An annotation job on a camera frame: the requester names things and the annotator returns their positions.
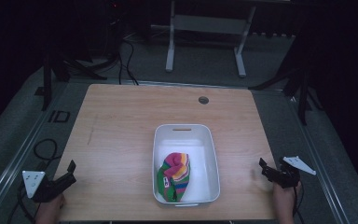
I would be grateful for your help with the black metal stand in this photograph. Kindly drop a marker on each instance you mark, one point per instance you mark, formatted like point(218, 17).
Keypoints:
point(52, 71)
point(298, 81)

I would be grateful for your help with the metal floor rail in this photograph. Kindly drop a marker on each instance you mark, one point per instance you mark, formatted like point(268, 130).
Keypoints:
point(320, 168)
point(12, 168)

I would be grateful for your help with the person's left hand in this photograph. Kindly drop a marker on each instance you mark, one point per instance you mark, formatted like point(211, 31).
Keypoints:
point(50, 211)

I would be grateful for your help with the person's right hand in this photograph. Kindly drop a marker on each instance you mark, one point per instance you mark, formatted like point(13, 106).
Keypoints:
point(284, 202)

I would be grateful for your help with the white metal table frame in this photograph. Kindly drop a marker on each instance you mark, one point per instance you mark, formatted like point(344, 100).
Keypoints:
point(209, 23)

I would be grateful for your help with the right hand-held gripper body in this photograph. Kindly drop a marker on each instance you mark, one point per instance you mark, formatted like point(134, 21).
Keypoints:
point(289, 174)

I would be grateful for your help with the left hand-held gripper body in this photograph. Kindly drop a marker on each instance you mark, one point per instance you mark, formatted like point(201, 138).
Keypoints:
point(40, 188)

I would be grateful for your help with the white plastic bin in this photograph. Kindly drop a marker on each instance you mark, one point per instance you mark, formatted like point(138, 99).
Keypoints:
point(199, 161)

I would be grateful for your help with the colourful striped sock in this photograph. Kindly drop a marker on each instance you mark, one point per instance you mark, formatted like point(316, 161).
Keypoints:
point(174, 177)

